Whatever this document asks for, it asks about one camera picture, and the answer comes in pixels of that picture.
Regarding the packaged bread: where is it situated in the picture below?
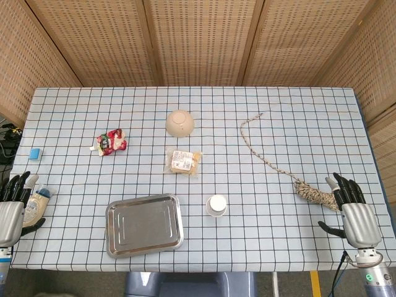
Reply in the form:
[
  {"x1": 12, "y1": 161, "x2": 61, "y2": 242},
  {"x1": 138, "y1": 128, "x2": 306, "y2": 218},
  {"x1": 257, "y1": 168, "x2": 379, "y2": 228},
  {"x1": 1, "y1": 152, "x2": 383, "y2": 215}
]
[{"x1": 165, "y1": 147, "x2": 204, "y2": 180}]

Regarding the blue checked tablecloth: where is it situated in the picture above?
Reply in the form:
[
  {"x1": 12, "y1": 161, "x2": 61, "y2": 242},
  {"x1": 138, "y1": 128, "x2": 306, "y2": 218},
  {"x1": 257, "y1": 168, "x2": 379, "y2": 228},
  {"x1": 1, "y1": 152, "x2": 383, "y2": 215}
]
[{"x1": 8, "y1": 86, "x2": 388, "y2": 273}]

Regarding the white paper cup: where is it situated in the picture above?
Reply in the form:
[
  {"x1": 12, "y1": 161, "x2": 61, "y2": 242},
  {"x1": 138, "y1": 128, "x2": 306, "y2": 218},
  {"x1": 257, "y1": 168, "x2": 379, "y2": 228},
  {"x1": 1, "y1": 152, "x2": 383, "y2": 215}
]
[{"x1": 205, "y1": 194, "x2": 228, "y2": 218}]

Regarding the woven bamboo screen panel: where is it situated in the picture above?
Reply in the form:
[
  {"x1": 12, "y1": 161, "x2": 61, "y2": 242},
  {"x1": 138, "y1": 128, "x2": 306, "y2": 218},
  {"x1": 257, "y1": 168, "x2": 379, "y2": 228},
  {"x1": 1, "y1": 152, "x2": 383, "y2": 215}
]
[
  {"x1": 0, "y1": 0, "x2": 84, "y2": 128},
  {"x1": 240, "y1": 0, "x2": 382, "y2": 88},
  {"x1": 142, "y1": 0, "x2": 265, "y2": 88},
  {"x1": 25, "y1": 0, "x2": 164, "y2": 88},
  {"x1": 314, "y1": 0, "x2": 396, "y2": 189}
]

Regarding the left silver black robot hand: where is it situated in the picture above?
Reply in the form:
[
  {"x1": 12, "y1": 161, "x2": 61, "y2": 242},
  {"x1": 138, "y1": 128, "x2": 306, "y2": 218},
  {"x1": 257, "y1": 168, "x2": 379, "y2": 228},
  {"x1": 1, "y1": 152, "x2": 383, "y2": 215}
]
[{"x1": 0, "y1": 171, "x2": 46, "y2": 248}]

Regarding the rectangular metal tray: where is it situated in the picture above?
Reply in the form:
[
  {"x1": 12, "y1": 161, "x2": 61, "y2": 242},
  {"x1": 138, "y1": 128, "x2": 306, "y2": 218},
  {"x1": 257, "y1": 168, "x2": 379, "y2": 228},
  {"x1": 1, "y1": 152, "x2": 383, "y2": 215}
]
[{"x1": 105, "y1": 192, "x2": 184, "y2": 258}]

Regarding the black and yellow cable bundle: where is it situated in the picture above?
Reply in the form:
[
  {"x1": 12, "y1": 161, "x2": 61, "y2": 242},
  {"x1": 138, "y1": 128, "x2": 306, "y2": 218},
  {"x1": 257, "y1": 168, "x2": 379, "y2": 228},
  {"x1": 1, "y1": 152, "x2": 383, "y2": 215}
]
[{"x1": 0, "y1": 122, "x2": 24, "y2": 165}]

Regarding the red snack pouch with spout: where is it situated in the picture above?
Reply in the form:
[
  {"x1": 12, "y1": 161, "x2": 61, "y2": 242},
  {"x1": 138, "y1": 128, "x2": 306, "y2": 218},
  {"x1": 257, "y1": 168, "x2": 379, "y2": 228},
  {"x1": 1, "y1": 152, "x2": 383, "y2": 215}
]
[{"x1": 90, "y1": 128, "x2": 128, "y2": 157}]

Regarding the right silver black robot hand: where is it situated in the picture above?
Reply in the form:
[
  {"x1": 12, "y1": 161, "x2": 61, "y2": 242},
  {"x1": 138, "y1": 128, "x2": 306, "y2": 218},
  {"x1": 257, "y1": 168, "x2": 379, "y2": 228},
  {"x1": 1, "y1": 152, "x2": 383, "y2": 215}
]
[{"x1": 317, "y1": 172, "x2": 382, "y2": 250}]

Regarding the beige ceramic bowl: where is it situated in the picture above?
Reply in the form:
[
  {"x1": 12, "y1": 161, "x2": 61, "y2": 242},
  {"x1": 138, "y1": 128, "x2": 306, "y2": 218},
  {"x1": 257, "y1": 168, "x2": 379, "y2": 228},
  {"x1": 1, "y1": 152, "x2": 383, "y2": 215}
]
[{"x1": 165, "y1": 110, "x2": 196, "y2": 138}]

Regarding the sauce bottle with blue cap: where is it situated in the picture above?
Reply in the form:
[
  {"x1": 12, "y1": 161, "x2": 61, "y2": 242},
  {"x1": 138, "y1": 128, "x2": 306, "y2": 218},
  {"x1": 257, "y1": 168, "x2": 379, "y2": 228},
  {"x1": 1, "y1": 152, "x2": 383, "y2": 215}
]
[{"x1": 22, "y1": 184, "x2": 54, "y2": 230}]

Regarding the braided beige rope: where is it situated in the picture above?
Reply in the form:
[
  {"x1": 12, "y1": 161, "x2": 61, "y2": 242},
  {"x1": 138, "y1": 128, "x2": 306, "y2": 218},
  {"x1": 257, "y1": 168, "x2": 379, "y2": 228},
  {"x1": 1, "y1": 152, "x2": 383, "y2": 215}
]
[{"x1": 240, "y1": 112, "x2": 340, "y2": 213}]

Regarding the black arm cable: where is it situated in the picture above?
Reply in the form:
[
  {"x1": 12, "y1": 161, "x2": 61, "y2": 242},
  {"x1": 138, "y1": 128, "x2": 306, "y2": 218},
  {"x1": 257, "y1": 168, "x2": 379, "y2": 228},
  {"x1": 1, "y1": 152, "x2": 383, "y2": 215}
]
[{"x1": 331, "y1": 251, "x2": 354, "y2": 297}]

